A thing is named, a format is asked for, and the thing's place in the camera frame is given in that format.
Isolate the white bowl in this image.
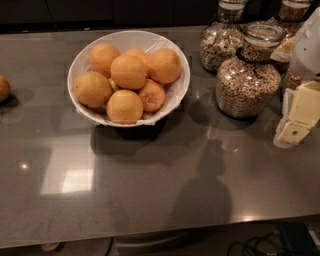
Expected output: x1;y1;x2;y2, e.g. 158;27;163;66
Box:
67;30;190;128

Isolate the back right cereal jar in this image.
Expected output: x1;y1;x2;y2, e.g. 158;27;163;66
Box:
268;0;313;38

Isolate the orange back right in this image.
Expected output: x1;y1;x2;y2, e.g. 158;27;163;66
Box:
147;48;182;84

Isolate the orange on table left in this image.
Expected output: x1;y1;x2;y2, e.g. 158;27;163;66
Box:
0;75;10;102

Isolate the orange front centre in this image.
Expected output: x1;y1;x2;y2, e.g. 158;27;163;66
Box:
106;89;144;124

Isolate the cereal glass jar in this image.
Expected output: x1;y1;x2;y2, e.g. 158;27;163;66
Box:
283;69;302;90
216;21;286;119

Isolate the orange centre top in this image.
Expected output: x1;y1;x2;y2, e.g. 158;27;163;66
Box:
110;55;148;90

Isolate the back left cereal jar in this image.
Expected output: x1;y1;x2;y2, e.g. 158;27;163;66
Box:
199;0;247;73

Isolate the orange front right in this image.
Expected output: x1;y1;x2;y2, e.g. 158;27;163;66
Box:
138;79;166;113

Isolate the orange front left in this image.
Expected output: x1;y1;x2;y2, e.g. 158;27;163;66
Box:
72;71;113;108

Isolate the orange back middle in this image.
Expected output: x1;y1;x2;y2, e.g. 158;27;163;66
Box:
125;48;149;64

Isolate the front cereal glass jar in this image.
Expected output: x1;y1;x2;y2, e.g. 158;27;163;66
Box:
216;21;286;119

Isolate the orange back left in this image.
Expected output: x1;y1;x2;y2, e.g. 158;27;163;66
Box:
89;43;121;78

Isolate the black cable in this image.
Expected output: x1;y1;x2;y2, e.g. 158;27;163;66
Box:
227;232;284;256

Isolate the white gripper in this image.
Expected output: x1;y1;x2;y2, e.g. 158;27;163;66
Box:
270;7;320;148

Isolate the right cereal glass jar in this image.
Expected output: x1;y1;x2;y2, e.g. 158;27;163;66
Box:
283;69;302;90

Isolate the black power adapter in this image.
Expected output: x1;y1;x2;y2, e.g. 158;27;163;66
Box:
278;223;320;256

